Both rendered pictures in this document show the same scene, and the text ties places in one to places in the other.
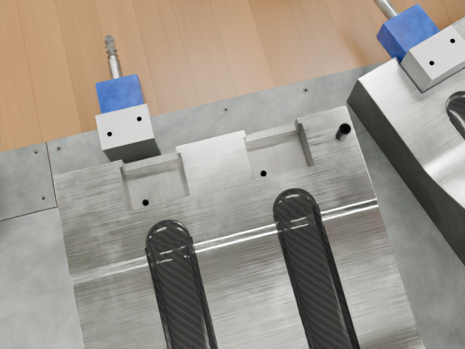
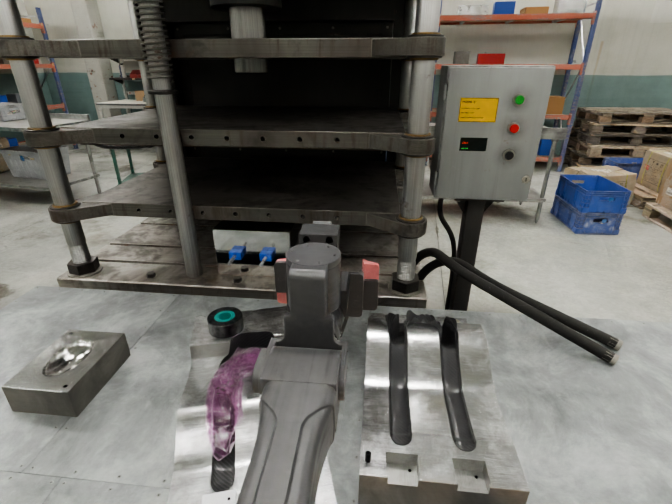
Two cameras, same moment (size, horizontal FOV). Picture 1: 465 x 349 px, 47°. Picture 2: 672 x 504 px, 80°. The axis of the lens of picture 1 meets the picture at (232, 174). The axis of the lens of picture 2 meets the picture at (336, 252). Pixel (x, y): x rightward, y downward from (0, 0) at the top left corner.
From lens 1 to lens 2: 0.61 m
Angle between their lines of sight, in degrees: 79
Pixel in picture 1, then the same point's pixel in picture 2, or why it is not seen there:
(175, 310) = (462, 420)
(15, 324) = (547, 472)
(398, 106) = (322, 483)
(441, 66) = not seen: hidden behind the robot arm
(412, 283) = (344, 428)
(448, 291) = not seen: hidden behind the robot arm
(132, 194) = (483, 483)
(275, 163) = (401, 473)
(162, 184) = (466, 483)
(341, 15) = not seen: outside the picture
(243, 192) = (424, 451)
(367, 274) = (376, 407)
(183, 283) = (458, 428)
